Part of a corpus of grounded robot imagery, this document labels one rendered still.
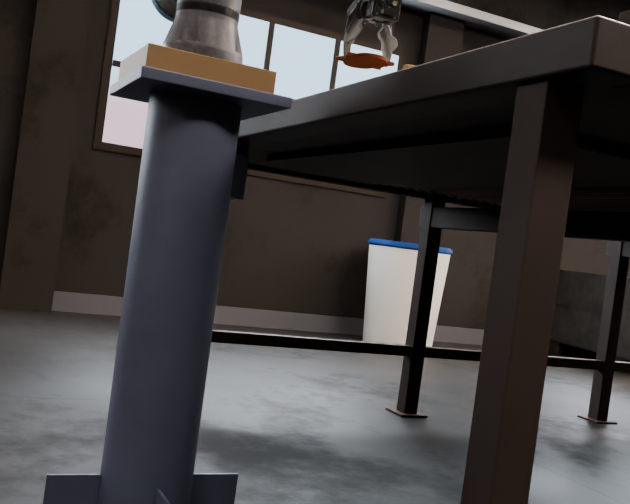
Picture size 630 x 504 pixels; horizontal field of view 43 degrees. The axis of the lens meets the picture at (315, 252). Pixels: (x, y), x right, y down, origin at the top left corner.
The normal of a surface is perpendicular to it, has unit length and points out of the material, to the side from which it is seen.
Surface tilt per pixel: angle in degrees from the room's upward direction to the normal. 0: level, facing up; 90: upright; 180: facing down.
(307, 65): 90
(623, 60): 90
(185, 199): 90
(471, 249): 90
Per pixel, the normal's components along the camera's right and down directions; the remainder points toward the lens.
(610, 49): 0.41, 0.07
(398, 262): -0.35, 0.03
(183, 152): 0.05, 0.02
